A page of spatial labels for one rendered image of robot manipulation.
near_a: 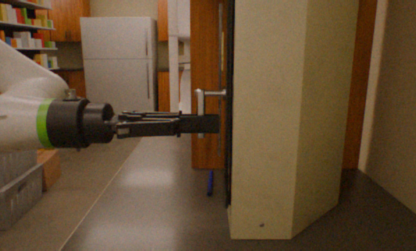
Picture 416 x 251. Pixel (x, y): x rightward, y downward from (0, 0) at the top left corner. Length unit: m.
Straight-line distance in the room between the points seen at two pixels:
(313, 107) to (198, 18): 0.44
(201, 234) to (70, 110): 0.33
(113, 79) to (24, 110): 5.03
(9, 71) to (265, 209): 0.57
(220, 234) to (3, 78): 0.53
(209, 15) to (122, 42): 4.72
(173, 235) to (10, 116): 0.35
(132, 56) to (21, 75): 4.83
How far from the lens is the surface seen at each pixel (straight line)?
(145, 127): 0.55
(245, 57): 0.53
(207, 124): 0.58
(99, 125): 0.58
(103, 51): 5.67
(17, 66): 0.76
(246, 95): 0.53
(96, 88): 5.75
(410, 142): 0.89
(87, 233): 0.67
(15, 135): 0.64
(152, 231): 0.65
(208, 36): 0.90
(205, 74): 0.90
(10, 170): 2.79
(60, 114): 0.60
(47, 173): 3.37
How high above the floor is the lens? 1.27
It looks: 14 degrees down
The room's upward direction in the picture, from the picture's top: straight up
